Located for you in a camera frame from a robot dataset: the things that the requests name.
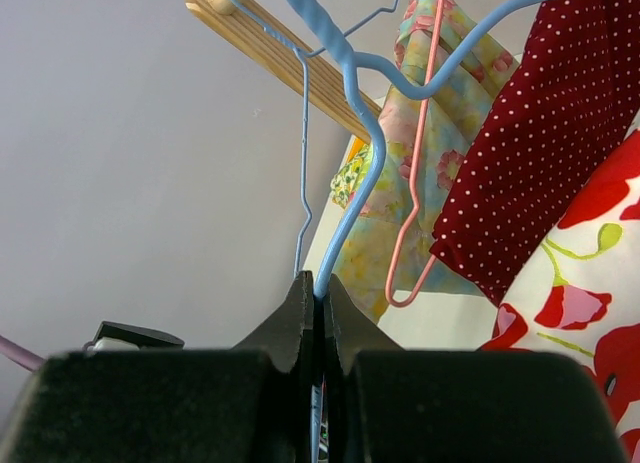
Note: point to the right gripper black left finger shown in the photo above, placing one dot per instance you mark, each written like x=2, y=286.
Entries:
x=249, y=403

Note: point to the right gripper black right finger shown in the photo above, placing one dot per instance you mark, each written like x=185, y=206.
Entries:
x=389, y=404

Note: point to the red poppy print garment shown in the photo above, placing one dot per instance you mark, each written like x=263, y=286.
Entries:
x=579, y=293

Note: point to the lemon print skirt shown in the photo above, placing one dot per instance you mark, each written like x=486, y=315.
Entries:
x=346, y=181

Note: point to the blue wire hanger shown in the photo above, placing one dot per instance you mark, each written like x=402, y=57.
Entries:
x=397, y=80
x=305, y=158

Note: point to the pastel floral garment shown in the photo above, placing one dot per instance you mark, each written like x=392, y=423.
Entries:
x=425, y=146

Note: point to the red polka dot garment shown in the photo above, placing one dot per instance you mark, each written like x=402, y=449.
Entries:
x=566, y=108

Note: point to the wooden clothes rack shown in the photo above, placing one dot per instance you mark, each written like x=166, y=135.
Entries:
x=326, y=89

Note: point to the pink wire hanger left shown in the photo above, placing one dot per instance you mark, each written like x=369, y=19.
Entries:
x=413, y=176

